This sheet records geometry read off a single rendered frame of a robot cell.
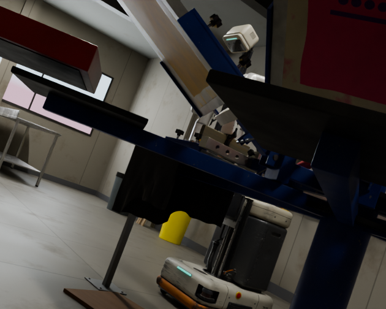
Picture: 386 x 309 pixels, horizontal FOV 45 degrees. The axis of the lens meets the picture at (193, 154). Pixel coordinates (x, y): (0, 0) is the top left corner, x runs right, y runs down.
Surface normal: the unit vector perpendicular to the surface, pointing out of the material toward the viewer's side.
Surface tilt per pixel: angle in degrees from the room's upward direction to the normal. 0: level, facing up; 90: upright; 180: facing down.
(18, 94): 90
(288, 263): 90
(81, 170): 90
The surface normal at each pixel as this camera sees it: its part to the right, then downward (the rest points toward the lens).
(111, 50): 0.53, 0.12
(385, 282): -0.77, -0.34
